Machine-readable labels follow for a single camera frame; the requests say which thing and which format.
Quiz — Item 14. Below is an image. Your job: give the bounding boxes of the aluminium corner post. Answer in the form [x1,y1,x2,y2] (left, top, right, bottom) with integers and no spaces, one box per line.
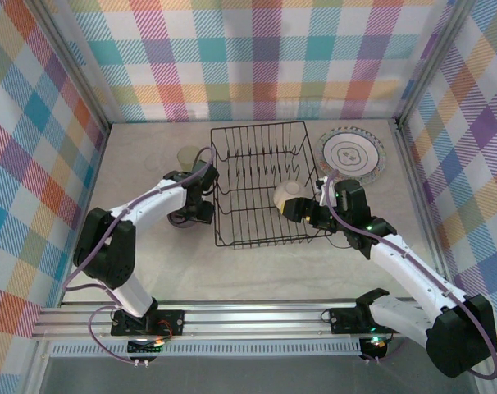
[397,0,479,124]
[34,0,112,131]

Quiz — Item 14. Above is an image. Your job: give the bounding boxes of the slotted cable duct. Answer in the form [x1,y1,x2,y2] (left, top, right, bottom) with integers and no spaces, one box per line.
[50,339,364,358]

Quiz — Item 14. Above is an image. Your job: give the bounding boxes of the black controller board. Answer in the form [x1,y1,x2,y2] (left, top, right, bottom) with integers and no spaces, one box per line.
[359,334,391,359]
[126,337,166,357]

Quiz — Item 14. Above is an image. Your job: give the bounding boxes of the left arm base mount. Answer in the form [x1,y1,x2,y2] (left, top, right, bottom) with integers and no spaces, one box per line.
[110,309,187,338]

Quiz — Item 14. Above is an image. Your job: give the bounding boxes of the cream bowl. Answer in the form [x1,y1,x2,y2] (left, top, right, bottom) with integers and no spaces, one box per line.
[272,179,306,215]

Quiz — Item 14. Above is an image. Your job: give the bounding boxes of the pale green tumbler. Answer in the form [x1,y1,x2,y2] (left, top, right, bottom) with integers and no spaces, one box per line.
[176,145,203,176]

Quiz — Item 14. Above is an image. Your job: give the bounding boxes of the thin black wire loop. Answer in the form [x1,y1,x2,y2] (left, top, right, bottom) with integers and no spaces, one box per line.
[320,302,344,326]

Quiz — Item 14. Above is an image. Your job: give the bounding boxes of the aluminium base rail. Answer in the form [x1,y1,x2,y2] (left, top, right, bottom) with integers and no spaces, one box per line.
[30,298,486,342]

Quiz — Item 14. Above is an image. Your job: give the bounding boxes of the black wire dish rack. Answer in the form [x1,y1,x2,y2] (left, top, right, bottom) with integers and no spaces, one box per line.
[210,121,335,250]

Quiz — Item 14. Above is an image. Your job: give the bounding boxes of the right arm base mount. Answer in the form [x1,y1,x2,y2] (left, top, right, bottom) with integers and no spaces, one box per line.
[328,305,372,336]

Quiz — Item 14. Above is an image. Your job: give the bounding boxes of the small ring pattern plate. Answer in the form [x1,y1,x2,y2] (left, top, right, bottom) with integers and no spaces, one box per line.
[320,126,387,178]

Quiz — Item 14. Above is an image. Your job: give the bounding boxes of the aluminium side rail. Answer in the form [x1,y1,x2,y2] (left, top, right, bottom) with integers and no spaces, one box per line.
[389,117,458,304]

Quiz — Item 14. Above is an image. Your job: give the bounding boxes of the orange wires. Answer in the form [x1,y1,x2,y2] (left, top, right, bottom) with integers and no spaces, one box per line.
[157,318,180,338]

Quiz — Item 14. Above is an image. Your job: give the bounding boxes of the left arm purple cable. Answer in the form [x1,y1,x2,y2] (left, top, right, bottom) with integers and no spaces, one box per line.
[62,145,217,365]

